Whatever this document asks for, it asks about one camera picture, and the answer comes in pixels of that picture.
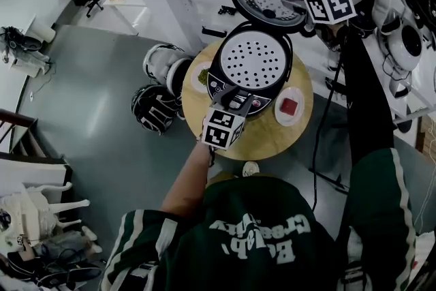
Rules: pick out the white plate with red food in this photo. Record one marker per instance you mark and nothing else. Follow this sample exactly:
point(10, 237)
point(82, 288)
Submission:
point(289, 105)

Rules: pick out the white ornate chair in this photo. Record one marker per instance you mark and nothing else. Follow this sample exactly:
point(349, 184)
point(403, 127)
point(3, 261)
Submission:
point(30, 204)

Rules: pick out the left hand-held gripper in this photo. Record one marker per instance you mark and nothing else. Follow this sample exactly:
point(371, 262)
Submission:
point(221, 129)

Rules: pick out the person's white shoe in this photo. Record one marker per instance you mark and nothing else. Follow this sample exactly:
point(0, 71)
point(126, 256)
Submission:
point(250, 169)

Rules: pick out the round wooden side table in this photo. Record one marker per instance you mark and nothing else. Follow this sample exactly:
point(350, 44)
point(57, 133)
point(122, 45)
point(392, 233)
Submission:
point(262, 139)

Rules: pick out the green striped jersey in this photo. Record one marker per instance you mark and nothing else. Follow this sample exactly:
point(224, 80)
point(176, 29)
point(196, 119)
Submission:
point(252, 248)

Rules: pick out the white cylindrical bin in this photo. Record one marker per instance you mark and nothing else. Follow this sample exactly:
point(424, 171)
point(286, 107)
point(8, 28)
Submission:
point(44, 34)

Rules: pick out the person's left forearm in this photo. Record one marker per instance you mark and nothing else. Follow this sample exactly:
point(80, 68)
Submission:
point(190, 180)

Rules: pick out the white plate with green food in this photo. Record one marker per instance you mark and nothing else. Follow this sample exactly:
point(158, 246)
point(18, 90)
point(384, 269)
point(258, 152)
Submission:
point(201, 78)

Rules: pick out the brown stair handrail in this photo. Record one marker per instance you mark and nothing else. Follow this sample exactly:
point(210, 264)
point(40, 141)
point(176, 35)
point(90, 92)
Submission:
point(13, 116)

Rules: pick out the white table with dark edge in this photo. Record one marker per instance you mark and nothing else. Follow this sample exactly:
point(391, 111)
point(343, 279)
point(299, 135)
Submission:
point(30, 173)

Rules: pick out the white desk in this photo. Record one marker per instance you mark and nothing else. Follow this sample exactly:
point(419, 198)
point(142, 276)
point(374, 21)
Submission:
point(133, 10)

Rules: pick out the pile of black gear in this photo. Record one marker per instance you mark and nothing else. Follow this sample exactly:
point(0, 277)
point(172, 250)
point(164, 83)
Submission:
point(68, 274)

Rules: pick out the dark red rice cooker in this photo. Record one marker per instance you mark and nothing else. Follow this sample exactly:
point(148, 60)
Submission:
point(252, 61)

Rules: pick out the person's right forearm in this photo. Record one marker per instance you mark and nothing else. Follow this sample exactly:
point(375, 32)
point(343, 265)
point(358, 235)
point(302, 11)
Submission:
point(368, 95)

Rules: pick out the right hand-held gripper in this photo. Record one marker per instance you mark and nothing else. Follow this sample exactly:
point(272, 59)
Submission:
point(330, 5)

